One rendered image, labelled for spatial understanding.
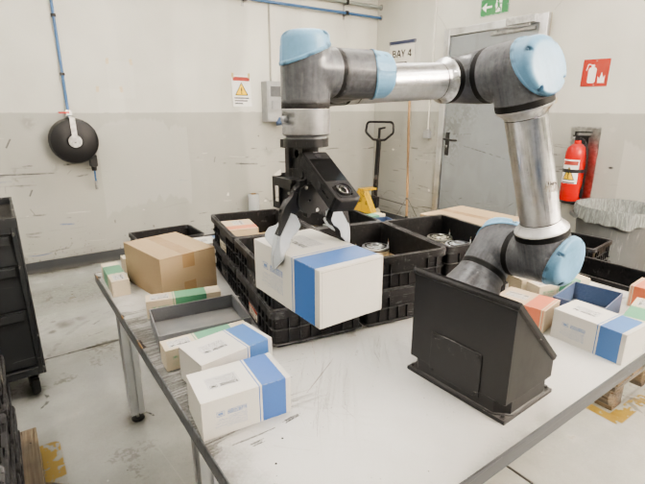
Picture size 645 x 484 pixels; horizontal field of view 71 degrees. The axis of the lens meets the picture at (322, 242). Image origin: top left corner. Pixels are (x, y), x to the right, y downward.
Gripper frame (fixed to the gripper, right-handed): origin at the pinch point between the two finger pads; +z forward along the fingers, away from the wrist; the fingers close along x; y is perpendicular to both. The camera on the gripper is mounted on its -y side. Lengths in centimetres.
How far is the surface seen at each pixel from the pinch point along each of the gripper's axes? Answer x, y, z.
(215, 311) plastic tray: -11, 76, 41
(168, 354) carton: 13, 49, 36
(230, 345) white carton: 0.2, 37.7, 32.2
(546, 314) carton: -88, 5, 36
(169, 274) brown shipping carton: -2, 95, 31
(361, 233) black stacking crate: -70, 71, 22
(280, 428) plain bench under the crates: 0.1, 13.6, 41.4
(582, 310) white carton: -92, -3, 33
